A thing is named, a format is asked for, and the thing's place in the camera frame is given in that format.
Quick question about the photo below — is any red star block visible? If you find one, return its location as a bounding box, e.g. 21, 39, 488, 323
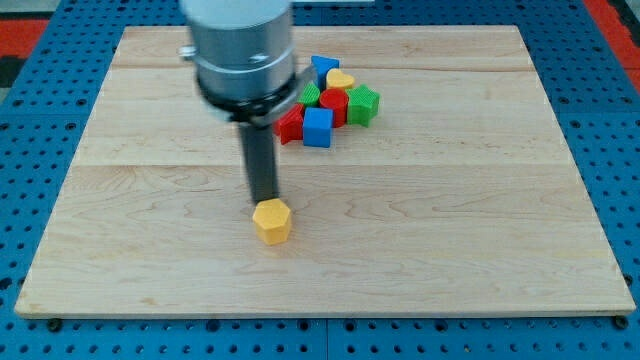
274, 103, 305, 145

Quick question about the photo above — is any wooden board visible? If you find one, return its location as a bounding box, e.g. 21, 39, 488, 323
15, 26, 636, 319

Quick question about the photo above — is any blue triangle block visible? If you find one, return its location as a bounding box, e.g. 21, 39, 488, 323
311, 55, 340, 91

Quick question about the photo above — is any yellow hexagon block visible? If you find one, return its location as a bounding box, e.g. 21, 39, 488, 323
252, 198, 292, 245

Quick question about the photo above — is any green half-round block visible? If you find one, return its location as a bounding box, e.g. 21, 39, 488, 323
297, 82, 321, 108

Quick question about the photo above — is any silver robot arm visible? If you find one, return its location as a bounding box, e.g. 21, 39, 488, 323
179, 0, 316, 203

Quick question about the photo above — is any blue cube block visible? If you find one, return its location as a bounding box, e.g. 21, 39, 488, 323
303, 107, 333, 148

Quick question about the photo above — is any red cylinder block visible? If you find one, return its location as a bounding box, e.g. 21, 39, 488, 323
319, 88, 349, 128

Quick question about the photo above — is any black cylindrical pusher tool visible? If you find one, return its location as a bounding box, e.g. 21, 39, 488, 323
238, 123, 279, 204

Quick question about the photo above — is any yellow heart block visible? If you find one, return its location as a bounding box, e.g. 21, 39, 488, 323
325, 68, 356, 90

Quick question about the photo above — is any green star block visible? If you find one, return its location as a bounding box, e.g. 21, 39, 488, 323
346, 84, 380, 127

